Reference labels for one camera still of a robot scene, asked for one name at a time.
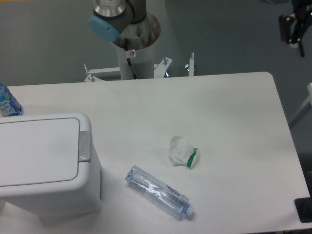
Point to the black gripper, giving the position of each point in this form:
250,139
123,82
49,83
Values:
303,14

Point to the white plastic trash can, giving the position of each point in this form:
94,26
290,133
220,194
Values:
49,165

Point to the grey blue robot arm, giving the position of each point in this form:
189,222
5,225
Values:
128,25

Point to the crumpled white tissue packet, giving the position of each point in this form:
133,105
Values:
182,152

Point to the black clamp at table edge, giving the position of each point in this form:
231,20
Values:
304,209

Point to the empty clear plastic bottle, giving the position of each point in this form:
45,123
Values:
161,193

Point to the blue labelled water bottle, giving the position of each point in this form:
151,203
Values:
9,106

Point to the white frame at right edge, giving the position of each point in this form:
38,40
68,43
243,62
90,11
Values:
303,109

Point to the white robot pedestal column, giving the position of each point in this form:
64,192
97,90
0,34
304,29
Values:
136,64

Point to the white metal base frame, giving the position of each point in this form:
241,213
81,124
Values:
161,70

